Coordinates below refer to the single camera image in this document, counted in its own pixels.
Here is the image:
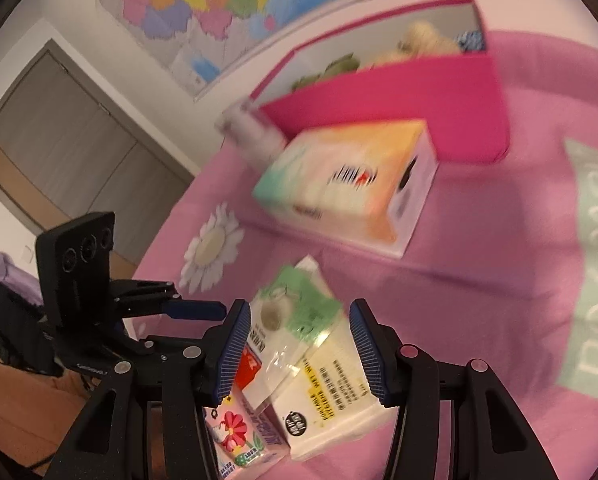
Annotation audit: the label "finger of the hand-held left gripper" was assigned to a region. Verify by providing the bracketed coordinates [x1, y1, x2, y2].
[140, 329, 221, 357]
[166, 297, 228, 322]

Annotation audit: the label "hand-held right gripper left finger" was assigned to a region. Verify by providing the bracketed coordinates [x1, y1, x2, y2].
[43, 299, 252, 480]

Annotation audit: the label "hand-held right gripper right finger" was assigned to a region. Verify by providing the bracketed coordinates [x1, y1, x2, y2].
[348, 298, 555, 480]

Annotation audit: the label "white tissue pack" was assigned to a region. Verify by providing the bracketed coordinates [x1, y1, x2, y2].
[269, 317, 397, 462]

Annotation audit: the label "green label tissue packet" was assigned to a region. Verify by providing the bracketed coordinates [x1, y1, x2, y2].
[249, 255, 344, 356]

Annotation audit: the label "pink cardboard box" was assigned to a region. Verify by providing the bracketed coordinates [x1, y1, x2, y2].
[251, 0, 511, 165]

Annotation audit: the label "green plush toy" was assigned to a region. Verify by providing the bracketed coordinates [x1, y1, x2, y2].
[291, 55, 362, 93]

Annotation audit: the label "brown plush toy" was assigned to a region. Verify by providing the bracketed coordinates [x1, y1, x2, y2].
[374, 21, 462, 68]

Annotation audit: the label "blue knitted toy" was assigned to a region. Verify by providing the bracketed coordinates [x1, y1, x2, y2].
[454, 30, 487, 55]

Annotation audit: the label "red white tissue packet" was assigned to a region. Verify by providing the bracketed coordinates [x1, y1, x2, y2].
[236, 330, 270, 391]

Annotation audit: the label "pink floral tissue packet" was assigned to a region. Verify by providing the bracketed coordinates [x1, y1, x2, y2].
[204, 392, 290, 480]

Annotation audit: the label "dark clothes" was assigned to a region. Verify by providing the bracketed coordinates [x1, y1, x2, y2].
[0, 275, 60, 376]

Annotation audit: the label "grey wardrobe doors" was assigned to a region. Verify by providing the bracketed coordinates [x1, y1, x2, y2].
[0, 40, 197, 271]

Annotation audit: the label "pink printed blanket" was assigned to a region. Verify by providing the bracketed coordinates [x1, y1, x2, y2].
[129, 30, 598, 480]

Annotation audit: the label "pastel tissue box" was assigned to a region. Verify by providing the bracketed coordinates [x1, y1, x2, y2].
[251, 120, 440, 260]

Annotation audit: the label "white plastic bottle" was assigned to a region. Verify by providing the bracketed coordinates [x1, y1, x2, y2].
[214, 101, 292, 171]

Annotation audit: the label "colourful wall map poster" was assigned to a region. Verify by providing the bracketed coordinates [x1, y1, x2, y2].
[96, 0, 525, 103]

